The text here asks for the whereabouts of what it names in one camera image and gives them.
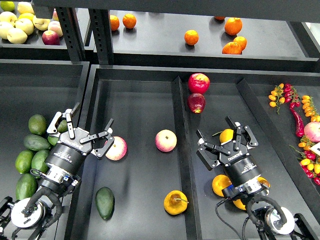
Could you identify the green lime on shelf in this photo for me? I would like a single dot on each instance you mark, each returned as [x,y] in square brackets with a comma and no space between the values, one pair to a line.
[7,6]

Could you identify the pink apple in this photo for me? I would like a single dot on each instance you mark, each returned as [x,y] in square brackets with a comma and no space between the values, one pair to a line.
[165,140]
[117,150]

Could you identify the yellow pear lower left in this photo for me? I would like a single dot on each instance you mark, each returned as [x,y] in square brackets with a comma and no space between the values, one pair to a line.
[219,183]

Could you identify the orange shelf right small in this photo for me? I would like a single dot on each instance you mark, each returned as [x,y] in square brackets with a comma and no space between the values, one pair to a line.
[242,41]

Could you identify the orange on shelf centre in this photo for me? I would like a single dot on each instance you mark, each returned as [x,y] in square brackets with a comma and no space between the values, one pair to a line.
[191,37]

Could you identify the green avocado small centre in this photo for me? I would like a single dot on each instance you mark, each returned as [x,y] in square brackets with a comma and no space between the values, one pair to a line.
[52,140]

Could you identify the orange on shelf left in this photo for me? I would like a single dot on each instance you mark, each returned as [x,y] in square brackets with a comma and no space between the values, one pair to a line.
[114,22]

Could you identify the yellow pear top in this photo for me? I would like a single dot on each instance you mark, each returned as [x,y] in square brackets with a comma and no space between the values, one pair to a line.
[225,135]

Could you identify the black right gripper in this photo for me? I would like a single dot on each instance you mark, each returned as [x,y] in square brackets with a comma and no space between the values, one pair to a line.
[238,164]

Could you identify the black upper shelf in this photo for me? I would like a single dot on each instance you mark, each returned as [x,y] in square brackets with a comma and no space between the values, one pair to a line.
[158,40]

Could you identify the black left tray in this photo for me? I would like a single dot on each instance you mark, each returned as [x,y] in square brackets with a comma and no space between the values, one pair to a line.
[29,87]

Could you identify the dark green avocado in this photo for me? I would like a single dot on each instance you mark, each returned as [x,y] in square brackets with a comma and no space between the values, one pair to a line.
[105,201]

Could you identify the dark red apple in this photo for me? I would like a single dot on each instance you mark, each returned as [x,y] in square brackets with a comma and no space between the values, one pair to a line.
[196,103]

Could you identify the large orange on shelf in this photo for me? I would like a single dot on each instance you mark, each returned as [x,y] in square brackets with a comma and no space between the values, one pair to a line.
[233,26]

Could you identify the pink peach right edge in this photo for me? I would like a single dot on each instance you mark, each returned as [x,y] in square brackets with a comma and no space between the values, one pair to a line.
[312,131]

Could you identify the yellow pear with stem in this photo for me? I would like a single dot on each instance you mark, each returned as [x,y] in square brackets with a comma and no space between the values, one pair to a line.
[175,202]

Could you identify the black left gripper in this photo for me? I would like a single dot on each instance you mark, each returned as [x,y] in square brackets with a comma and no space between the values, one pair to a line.
[67,156]

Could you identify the green avocado top right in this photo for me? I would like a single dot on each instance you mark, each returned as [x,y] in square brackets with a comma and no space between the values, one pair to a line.
[63,126]

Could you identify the orange shelf front right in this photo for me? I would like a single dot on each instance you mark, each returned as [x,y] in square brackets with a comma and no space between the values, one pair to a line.
[232,48]

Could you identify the dark avocado middle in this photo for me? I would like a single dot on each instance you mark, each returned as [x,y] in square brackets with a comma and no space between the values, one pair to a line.
[36,143]

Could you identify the bright red apple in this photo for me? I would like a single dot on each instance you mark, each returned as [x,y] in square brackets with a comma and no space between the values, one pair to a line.
[198,83]

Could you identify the red apple on shelf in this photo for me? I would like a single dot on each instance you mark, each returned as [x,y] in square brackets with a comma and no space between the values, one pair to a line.
[50,37]

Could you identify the bright green avocado left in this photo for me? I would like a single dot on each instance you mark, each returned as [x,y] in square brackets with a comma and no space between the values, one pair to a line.
[23,162]

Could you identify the pink apple centre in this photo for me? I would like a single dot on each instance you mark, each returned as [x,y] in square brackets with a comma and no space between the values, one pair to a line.
[165,140]

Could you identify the orange cherry tomato bunch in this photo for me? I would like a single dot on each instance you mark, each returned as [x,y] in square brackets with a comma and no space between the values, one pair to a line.
[276,97]

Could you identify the pale yellow apple front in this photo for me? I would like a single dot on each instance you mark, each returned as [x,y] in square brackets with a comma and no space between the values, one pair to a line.
[16,36]

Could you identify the green avocado centre low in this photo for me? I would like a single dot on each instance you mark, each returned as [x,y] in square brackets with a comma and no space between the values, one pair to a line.
[38,161]

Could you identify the green avocado top left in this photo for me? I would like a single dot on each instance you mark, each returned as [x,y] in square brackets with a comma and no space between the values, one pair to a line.
[37,124]

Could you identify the red chili pepper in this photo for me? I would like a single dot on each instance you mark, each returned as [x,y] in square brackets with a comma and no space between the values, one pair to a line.
[299,125]

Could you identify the yellow pear lower right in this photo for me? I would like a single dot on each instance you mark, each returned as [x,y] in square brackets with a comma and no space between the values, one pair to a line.
[265,181]

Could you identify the black middle divided tray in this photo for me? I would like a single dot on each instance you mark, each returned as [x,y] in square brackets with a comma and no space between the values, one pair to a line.
[142,103]

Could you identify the yellow pear bottom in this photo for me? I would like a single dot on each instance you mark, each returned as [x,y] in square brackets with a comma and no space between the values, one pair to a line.
[238,203]

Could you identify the green avocado bottom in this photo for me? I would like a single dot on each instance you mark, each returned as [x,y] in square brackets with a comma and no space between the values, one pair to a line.
[26,186]

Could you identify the black shelf upright post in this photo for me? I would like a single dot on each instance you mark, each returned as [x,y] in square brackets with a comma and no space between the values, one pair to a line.
[101,28]

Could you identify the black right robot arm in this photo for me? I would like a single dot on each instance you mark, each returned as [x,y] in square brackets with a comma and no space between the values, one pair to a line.
[270,219]

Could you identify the pink apple left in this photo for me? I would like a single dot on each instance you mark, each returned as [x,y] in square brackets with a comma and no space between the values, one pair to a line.
[117,150]

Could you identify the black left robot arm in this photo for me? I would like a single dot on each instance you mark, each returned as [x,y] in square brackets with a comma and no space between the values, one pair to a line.
[44,207]

